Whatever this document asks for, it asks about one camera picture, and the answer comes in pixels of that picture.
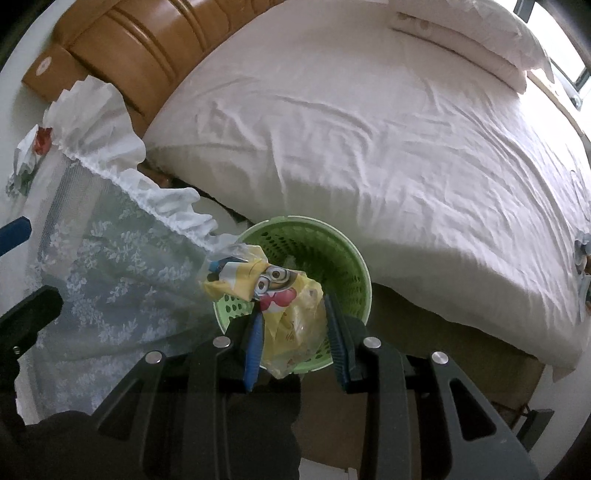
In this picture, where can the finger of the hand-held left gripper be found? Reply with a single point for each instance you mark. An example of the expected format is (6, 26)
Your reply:
(30, 314)
(16, 233)

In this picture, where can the white lace tablecloth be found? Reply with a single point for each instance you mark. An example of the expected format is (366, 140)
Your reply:
(115, 277)

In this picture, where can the green plastic basket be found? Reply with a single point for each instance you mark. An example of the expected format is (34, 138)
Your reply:
(318, 254)

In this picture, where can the bed with white sheet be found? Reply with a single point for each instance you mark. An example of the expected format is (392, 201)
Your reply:
(369, 161)

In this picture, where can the wooden headboard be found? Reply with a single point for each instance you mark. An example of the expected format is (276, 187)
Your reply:
(138, 46)

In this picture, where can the white pillow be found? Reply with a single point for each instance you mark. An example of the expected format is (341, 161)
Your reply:
(485, 23)
(461, 57)

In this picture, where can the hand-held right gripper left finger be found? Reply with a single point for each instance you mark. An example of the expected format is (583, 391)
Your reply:
(254, 350)

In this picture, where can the small black box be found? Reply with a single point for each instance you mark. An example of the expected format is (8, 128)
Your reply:
(538, 420)

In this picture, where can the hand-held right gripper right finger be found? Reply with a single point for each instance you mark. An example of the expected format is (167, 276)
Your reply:
(334, 344)

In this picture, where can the red white wrapper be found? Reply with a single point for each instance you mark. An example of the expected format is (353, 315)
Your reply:
(43, 138)

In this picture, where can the yellow cartoon wrapper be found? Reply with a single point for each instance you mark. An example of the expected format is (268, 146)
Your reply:
(286, 304)

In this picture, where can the window frame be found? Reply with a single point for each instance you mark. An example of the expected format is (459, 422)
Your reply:
(572, 78)

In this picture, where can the green white plastic wrapper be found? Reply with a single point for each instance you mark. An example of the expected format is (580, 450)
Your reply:
(25, 159)

